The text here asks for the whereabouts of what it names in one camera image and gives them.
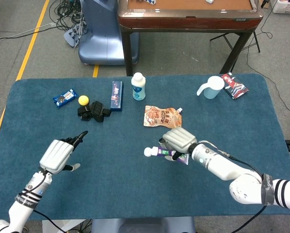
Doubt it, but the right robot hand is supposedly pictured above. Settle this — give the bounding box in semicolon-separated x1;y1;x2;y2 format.
159;128;198;161

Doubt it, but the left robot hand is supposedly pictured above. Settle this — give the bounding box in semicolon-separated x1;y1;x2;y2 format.
39;130;89;175

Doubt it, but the purple toothpaste tube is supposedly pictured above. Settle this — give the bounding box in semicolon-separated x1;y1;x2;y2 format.
154;146;190;166

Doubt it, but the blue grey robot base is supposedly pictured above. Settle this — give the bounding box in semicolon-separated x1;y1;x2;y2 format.
78;0;140;66

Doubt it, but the blue grey own robot base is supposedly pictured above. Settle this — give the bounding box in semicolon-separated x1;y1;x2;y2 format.
91;216;196;233

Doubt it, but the light blue pitcher cup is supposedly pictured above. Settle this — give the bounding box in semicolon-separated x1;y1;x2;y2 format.
196;75;226;100

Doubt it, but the orange spout pouch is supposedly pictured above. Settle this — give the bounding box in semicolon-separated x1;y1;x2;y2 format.
143;105;184;129

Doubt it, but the blue cookie pack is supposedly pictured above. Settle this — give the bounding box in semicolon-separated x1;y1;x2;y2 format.
52;88;78;108

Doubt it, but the white milk bottle blue label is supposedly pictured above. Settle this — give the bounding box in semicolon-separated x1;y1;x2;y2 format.
131;72;146;101

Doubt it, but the red black printed book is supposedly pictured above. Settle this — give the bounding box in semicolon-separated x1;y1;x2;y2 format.
221;72;249;100

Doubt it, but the blue table mat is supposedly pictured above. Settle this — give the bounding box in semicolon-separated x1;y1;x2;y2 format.
0;73;290;221

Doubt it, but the dark blue rectangular box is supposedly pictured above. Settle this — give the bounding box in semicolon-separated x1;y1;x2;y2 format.
110;81;124;112

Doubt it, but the brown mahjong table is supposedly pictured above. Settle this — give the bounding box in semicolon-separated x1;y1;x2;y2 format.
117;0;265;77

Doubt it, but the grey power strip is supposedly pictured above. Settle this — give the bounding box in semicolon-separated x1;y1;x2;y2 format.
63;23;84;48

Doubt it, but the white storage box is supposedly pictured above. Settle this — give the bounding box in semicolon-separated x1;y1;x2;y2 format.
272;0;290;15

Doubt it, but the black strap brace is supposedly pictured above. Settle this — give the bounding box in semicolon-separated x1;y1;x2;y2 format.
77;100;112;123

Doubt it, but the tangle of black cables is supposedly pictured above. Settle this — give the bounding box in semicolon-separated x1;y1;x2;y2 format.
48;0;87;32

